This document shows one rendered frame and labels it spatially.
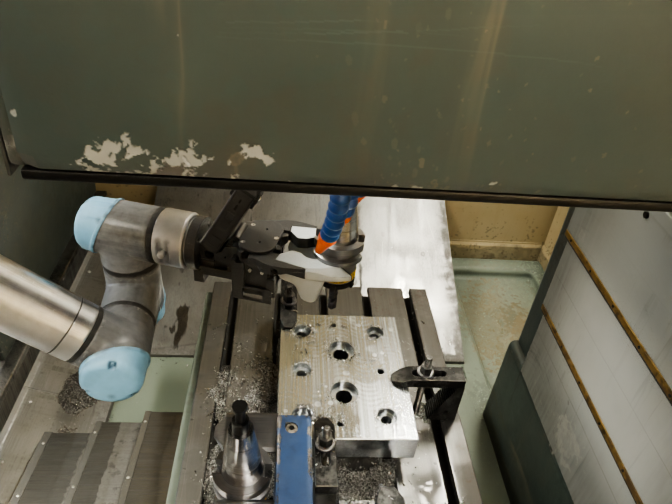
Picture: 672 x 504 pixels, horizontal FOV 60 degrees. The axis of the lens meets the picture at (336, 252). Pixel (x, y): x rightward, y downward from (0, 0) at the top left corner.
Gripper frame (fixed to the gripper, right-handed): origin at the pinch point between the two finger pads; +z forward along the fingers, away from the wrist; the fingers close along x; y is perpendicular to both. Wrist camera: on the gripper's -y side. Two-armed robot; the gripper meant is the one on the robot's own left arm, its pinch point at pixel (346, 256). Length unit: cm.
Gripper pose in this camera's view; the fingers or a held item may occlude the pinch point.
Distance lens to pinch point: 73.0
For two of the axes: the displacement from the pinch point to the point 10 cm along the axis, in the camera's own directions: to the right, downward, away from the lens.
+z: 9.8, 1.8, -1.2
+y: -0.8, 8.1, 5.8
